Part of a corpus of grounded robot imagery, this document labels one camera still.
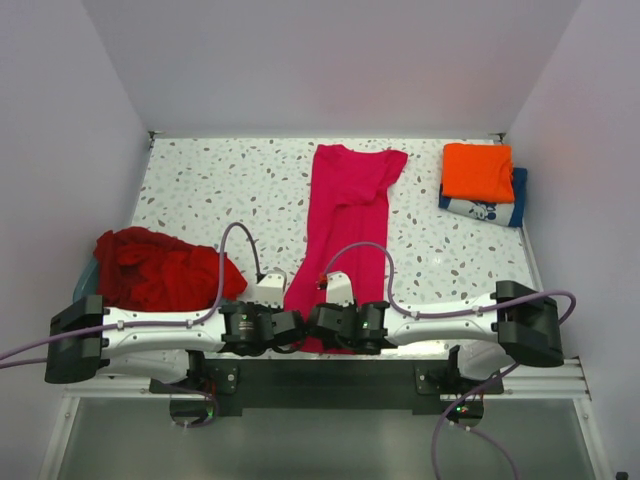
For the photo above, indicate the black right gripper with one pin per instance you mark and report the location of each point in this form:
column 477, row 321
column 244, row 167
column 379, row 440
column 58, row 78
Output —
column 339, row 307

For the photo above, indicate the pink t shirt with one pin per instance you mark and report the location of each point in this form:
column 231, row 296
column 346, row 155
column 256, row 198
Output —
column 348, row 204

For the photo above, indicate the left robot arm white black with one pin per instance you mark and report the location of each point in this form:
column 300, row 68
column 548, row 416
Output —
column 90, row 338

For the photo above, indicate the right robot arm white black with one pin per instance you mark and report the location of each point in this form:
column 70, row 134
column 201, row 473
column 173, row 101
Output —
column 512, row 324

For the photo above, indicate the red t shirt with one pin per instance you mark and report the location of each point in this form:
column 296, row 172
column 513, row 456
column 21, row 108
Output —
column 147, row 271

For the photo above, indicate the orange folded t shirt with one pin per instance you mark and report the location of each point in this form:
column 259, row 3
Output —
column 478, row 172

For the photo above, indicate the blue grey cartoon t shirt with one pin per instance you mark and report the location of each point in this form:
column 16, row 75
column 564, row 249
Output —
column 502, row 214

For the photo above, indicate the teal plastic basket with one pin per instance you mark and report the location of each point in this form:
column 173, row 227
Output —
column 88, row 281

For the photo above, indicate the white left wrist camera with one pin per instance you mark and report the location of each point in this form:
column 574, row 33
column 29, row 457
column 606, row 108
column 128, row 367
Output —
column 270, row 288

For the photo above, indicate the black metal base frame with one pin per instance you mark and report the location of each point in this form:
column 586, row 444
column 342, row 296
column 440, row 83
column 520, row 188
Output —
column 417, row 386

